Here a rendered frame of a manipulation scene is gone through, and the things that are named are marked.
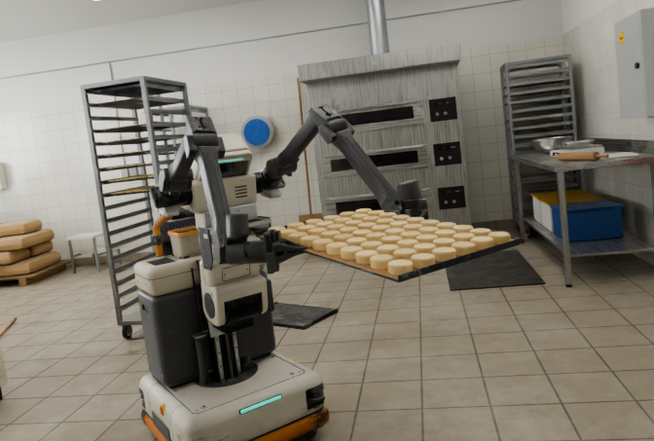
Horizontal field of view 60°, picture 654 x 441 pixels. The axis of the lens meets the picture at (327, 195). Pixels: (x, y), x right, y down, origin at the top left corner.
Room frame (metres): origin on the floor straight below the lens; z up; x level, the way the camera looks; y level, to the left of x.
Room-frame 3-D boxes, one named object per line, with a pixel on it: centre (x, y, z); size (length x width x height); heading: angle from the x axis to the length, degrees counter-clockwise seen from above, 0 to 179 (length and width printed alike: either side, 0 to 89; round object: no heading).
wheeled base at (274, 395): (2.43, 0.54, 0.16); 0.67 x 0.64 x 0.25; 33
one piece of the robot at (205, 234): (2.18, 0.37, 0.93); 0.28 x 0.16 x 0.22; 123
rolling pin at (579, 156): (4.21, -1.89, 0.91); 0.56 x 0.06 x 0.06; 19
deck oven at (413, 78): (6.10, -0.73, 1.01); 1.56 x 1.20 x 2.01; 80
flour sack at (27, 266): (6.89, 3.70, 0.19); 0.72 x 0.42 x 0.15; 175
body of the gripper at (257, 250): (1.41, 0.18, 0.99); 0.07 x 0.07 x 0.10; 78
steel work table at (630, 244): (4.84, -2.12, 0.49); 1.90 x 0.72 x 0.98; 170
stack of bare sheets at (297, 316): (4.08, 0.37, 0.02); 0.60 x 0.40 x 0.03; 53
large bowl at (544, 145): (5.38, -2.19, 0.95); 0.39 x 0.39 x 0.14
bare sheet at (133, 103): (4.22, 1.28, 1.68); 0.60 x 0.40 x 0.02; 167
